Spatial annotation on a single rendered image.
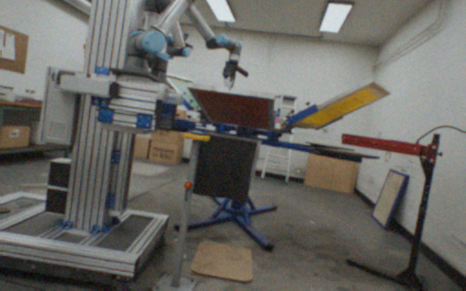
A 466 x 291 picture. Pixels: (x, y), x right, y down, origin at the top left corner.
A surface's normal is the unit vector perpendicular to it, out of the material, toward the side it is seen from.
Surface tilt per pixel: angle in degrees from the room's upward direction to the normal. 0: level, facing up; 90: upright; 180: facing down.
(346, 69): 90
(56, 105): 90
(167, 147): 89
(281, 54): 90
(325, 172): 78
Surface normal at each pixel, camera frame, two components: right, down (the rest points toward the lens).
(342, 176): -0.13, -0.18
